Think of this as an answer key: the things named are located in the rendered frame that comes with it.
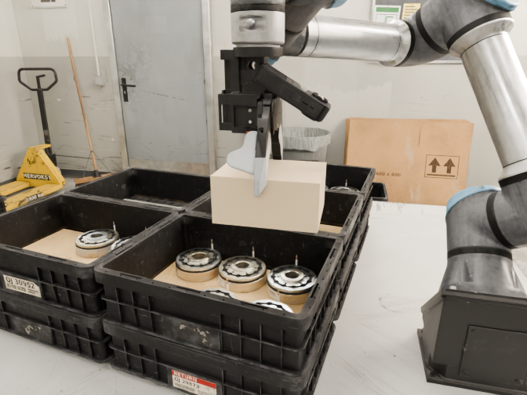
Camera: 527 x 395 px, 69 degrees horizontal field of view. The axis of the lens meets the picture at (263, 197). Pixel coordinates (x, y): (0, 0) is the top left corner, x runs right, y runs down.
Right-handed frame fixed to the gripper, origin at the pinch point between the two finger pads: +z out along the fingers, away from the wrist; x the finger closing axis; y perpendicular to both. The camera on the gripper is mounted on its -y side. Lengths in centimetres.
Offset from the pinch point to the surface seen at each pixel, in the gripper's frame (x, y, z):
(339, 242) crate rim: -15.5, -10.9, 16.8
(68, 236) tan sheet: -24, 61, 27
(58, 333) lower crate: 2, 45, 35
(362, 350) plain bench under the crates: -11.9, -17.4, 39.8
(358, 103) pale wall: -314, -17, 19
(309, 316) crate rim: 9.5, -7.6, 17.0
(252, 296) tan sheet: -7.4, 5.3, 26.8
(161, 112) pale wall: -311, 179, 32
